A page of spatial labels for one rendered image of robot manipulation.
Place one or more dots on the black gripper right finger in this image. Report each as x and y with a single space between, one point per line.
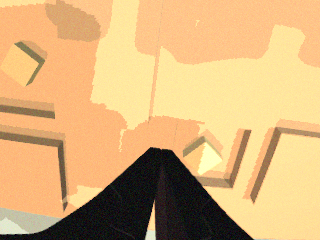
184 210

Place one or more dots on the tan square block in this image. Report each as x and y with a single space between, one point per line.
201 155
22 64

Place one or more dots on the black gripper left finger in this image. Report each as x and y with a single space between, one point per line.
121 211

